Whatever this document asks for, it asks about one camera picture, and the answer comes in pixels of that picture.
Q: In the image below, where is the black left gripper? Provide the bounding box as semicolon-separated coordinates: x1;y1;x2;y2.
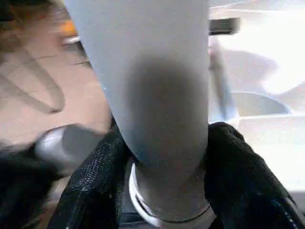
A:
209;17;242;35

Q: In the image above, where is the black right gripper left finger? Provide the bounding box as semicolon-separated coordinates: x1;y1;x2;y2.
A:
47;125;130;229

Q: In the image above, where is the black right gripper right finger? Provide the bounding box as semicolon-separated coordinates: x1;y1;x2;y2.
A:
204;122;305;229

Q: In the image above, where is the white plastic table leg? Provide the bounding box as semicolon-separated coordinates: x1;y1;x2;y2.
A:
62;0;211;223

